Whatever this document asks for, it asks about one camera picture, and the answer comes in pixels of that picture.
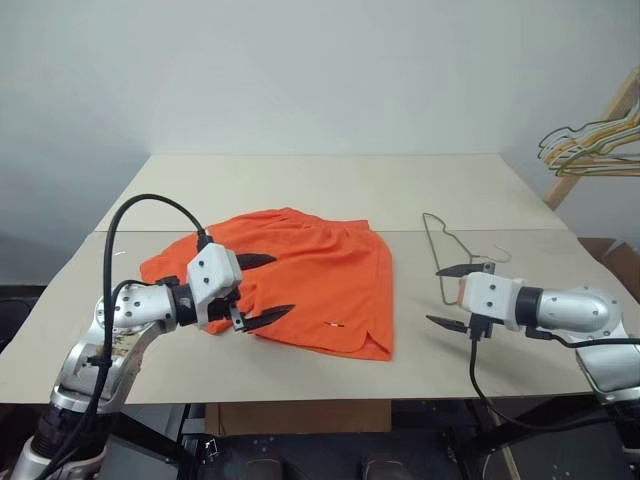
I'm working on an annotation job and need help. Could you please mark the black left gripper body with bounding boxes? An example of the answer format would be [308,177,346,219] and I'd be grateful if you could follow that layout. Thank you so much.
[207,287,247,333]

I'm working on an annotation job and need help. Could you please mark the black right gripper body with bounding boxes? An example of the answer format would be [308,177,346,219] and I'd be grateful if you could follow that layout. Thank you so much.
[466,313,499,342]

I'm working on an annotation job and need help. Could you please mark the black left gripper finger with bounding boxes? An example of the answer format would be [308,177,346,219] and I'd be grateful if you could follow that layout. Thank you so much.
[235,252,278,269]
[238,303,298,333]

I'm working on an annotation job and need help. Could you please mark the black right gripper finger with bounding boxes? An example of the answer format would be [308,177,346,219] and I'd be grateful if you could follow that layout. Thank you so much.
[424,314,471,336]
[435,262,495,280]

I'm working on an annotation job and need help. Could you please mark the grey wire hanger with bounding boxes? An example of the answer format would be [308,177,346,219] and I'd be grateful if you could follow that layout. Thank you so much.
[421,211,512,307]

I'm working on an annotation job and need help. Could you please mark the orange shorts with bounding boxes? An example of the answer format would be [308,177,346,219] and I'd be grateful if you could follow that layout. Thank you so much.
[139,206,397,363]

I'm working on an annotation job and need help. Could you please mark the cardboard sheet under table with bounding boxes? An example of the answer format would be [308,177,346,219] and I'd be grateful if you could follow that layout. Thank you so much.
[204,399,393,436]

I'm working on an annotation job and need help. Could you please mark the wooden clothes rack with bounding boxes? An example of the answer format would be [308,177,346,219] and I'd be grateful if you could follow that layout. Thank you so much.
[543,66,640,212]

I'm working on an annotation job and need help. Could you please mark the brown cardboard box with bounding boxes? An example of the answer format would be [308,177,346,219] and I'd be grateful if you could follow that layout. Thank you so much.
[577,236,640,297]

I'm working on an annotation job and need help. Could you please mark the dark rounded shape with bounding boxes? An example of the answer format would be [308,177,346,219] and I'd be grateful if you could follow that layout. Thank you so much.
[361,453,402,480]
[243,456,285,480]

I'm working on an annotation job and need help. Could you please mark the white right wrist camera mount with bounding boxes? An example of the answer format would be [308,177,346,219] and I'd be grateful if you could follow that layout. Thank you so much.
[456,271,527,332]

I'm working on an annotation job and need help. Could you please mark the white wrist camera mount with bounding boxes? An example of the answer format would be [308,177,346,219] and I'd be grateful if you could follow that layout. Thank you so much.
[186,243,244,331]
[456,271,527,332]

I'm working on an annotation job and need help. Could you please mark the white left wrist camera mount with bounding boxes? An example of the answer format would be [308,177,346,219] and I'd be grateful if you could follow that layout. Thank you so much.
[186,243,244,331]

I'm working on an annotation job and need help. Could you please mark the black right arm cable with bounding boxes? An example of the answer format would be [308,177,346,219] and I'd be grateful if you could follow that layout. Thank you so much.
[468,325,640,431]

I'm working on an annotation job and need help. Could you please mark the black table frame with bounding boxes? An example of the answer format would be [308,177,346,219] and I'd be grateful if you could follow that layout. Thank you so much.
[117,398,640,480]

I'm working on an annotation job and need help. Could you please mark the bunch of wire hangers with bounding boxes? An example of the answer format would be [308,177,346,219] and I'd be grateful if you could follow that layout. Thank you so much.
[536,121,640,177]
[544,116,640,175]

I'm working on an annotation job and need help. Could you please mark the silver wire hanger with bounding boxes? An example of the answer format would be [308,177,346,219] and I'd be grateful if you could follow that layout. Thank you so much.
[553,106,640,152]

